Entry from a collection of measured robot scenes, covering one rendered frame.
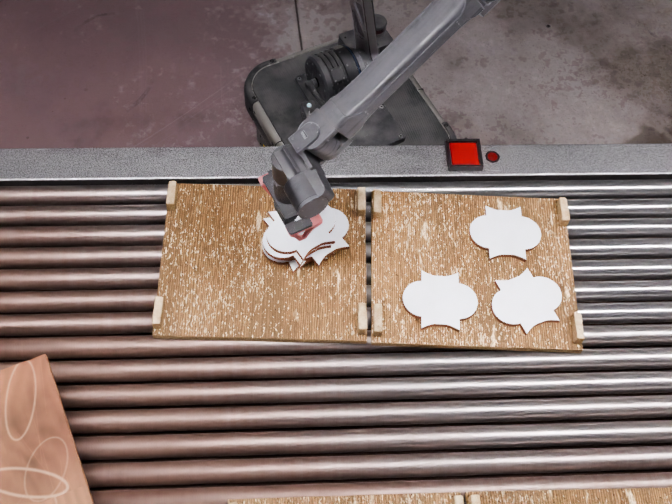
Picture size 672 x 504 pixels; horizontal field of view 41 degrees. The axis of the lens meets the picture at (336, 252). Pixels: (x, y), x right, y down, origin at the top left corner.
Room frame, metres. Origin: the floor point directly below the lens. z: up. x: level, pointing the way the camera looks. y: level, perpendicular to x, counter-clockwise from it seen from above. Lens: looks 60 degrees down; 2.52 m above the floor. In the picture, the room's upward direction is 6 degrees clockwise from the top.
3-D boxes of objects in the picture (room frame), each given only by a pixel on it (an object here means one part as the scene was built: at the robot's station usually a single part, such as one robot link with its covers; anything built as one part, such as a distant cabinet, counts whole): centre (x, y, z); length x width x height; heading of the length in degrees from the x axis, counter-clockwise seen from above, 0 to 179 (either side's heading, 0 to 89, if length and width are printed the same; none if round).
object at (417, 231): (0.91, -0.28, 0.93); 0.41 x 0.35 x 0.02; 94
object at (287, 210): (0.91, 0.10, 1.17); 0.10 x 0.07 x 0.07; 32
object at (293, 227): (0.88, 0.07, 1.10); 0.07 x 0.07 x 0.09; 32
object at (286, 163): (0.90, 0.09, 1.23); 0.07 x 0.06 x 0.07; 33
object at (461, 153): (1.20, -0.26, 0.92); 0.06 x 0.06 x 0.01; 8
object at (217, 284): (0.88, 0.14, 0.93); 0.41 x 0.35 x 0.02; 95
